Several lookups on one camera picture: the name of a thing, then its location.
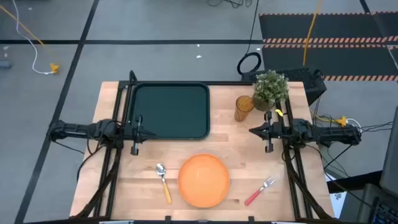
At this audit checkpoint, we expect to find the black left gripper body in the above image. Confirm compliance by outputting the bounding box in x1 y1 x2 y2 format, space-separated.
123 114 144 156

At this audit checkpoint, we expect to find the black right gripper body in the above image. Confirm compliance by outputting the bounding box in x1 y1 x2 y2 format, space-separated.
265 111 282 153

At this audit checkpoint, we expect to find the amber faceted plastic cup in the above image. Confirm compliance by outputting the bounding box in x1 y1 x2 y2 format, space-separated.
233 95 255 123

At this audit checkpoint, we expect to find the red-handled metal fork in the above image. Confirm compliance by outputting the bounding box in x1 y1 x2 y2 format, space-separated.
244 176 277 207

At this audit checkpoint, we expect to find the orange plate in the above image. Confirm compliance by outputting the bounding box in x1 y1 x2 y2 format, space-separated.
177 153 231 208

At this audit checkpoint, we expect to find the dark green plastic tray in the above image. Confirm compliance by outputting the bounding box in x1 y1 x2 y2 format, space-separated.
129 81 211 141

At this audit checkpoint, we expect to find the potted plant in striped pot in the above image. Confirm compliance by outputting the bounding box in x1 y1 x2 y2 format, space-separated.
251 69 290 112

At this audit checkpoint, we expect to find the white printed paper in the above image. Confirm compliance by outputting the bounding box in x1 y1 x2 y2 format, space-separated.
328 191 348 219

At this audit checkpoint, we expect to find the black hazard-striped floor mat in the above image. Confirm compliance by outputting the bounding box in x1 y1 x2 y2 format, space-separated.
259 11 398 82

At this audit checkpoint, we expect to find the grey monitor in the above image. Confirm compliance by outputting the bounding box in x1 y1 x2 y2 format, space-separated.
379 105 398 197

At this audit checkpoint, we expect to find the black keyboard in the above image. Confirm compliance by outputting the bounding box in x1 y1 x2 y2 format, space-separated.
371 198 398 224

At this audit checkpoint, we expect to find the orange-handled metal spoon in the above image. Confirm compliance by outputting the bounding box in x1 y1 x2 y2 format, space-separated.
155 162 173 205

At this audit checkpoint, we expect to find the black aluminium table frame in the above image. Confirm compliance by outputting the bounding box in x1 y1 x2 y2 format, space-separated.
70 80 335 224

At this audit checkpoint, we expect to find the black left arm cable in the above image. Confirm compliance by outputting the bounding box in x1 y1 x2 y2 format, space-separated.
54 139 108 184

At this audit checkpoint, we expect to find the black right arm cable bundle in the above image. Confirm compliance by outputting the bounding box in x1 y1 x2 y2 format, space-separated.
310 93 394 208

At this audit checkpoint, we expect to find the white floor cable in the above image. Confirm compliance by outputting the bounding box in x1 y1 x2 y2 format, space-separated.
11 0 55 75
346 118 363 130

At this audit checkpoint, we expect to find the black coiled floor cable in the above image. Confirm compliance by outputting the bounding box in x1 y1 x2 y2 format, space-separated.
236 0 262 75

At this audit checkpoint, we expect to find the thick yellow floor cable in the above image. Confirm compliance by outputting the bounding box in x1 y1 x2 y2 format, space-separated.
303 0 323 67

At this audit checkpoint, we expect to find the black cable tangle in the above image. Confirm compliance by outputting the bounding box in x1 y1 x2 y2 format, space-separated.
206 0 252 9

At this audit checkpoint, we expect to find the thin yellow floor cable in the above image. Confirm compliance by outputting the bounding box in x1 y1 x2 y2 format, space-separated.
0 4 60 68

